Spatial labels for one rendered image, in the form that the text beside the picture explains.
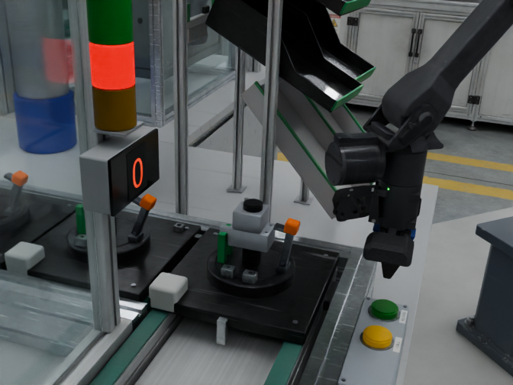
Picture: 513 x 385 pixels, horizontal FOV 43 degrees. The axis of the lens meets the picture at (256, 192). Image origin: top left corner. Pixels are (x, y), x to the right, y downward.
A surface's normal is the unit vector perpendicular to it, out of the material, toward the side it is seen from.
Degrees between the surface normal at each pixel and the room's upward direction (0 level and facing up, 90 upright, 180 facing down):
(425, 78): 40
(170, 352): 0
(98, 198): 90
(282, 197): 0
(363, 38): 90
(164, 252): 0
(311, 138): 45
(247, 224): 90
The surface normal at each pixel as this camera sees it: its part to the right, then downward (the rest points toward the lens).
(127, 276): 0.04, -0.91
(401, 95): -0.66, -0.59
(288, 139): -0.47, 0.35
